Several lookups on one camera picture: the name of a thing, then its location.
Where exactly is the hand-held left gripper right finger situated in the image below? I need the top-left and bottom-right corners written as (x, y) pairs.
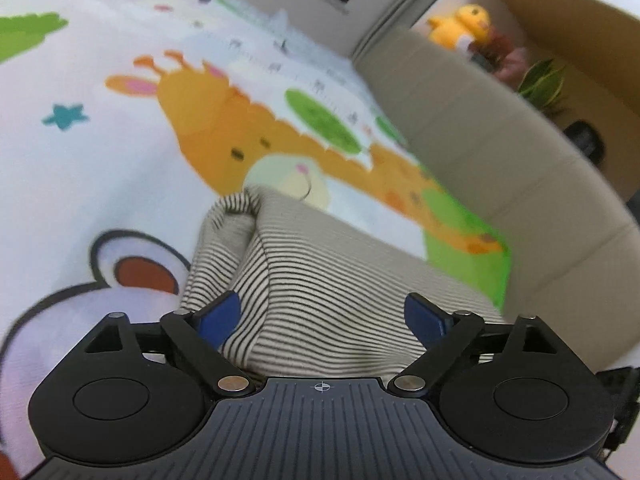
top-left (387, 291), bottom-right (557, 398)

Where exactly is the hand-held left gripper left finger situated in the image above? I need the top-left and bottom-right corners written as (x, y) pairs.
top-left (85, 290), bottom-right (253, 397)

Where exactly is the beige striped garment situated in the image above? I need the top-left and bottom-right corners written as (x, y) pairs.
top-left (180, 185), bottom-right (506, 378)

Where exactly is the beige padded headboard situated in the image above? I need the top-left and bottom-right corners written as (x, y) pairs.
top-left (352, 27), bottom-right (640, 376)

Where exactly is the cartoon animal printed blanket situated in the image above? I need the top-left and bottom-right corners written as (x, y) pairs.
top-left (0, 0), bottom-right (513, 480)

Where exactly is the black object on shelf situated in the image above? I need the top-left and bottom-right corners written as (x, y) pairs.
top-left (564, 119), bottom-right (607, 163)

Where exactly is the green snake plant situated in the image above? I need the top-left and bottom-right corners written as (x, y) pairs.
top-left (517, 57), bottom-right (568, 113)

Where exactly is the pink plush toy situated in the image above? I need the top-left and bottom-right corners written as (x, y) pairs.
top-left (495, 47), bottom-right (531, 86)

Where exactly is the yellow plush toy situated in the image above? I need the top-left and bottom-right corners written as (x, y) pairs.
top-left (426, 4), bottom-right (492, 51)

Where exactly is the beige narrow curtain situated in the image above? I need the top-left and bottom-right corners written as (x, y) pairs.
top-left (350, 0), bottom-right (478, 61)

